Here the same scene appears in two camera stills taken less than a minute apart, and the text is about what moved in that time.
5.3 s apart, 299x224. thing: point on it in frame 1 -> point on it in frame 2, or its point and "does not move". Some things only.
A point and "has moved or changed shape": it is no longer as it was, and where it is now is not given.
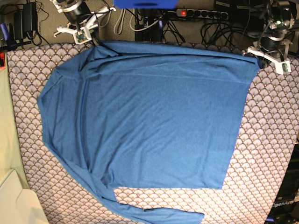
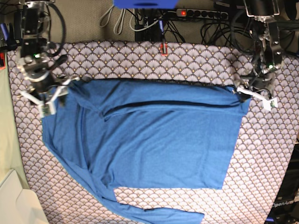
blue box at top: x=145 y=4 does not move
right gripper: x=273 y=46 -> x=260 y=85
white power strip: x=202 y=13 does not move
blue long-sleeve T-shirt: x=125 y=115 has moved or changed shape
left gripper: x=79 y=16 -> x=44 y=85
